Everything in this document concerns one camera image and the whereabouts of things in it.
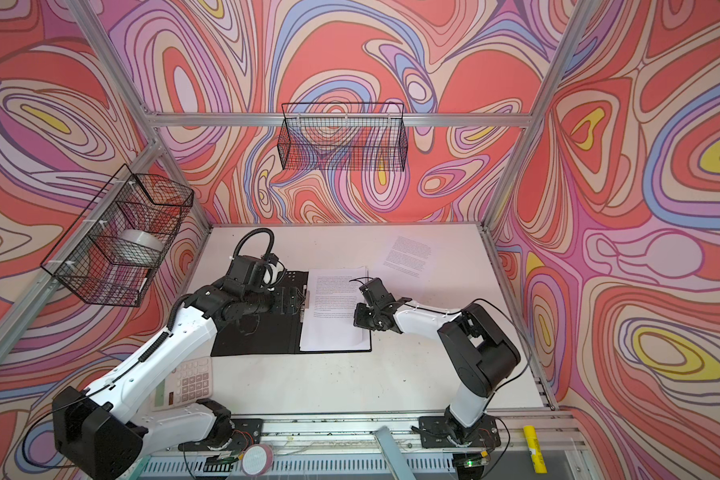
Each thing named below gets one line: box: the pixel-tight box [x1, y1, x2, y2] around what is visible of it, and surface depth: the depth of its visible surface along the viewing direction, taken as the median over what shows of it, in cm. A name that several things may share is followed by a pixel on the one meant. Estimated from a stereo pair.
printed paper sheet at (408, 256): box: [383, 236, 432, 278], surface depth 112 cm
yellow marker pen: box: [523, 425, 548, 474], surface depth 72 cm
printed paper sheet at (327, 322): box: [300, 266, 371, 351], surface depth 96 cm
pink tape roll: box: [241, 444, 275, 477], surface depth 67 cm
